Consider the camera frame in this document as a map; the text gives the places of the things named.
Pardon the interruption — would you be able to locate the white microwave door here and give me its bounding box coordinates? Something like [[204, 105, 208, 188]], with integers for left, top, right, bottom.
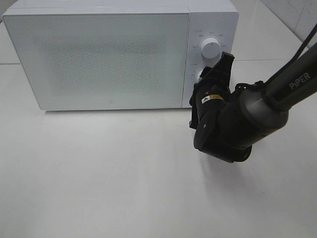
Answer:
[[4, 14, 189, 111]]

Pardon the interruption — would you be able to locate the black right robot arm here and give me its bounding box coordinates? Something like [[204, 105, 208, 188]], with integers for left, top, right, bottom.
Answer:
[[189, 47, 317, 163]]

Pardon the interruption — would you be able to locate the white microwave knob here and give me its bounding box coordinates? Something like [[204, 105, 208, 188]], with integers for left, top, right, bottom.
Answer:
[[195, 70, 203, 83], [200, 36, 221, 59]]

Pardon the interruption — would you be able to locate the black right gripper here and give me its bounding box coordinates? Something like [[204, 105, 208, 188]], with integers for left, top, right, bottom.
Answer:
[[188, 51, 236, 131]]

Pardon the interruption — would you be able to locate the white microwave oven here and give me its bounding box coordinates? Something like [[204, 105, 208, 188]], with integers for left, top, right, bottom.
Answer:
[[2, 0, 239, 111]]

